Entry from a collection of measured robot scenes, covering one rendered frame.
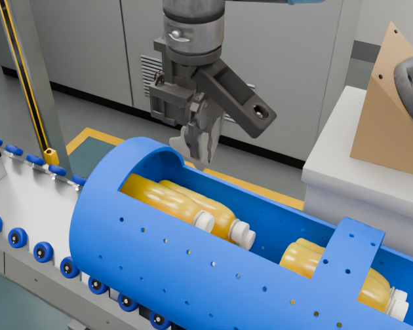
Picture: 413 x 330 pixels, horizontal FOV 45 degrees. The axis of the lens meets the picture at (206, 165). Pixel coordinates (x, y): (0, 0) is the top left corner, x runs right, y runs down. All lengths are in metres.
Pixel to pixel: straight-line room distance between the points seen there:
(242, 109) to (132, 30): 2.04
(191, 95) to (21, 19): 0.85
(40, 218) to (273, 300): 0.67
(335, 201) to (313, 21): 1.26
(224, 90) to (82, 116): 2.48
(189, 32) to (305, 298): 0.39
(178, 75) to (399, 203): 0.50
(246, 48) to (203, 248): 1.68
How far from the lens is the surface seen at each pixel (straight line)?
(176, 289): 0.79
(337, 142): 1.05
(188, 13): 0.59
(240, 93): 0.64
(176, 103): 0.67
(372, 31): 3.55
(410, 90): 0.95
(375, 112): 0.95
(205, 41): 0.61
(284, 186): 2.57
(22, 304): 2.25
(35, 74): 1.52
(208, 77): 0.63
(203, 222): 0.84
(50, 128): 1.63
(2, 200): 1.30
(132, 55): 2.72
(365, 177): 0.99
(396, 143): 0.98
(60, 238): 1.17
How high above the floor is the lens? 1.80
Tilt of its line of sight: 43 degrees down
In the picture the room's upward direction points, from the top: straight up
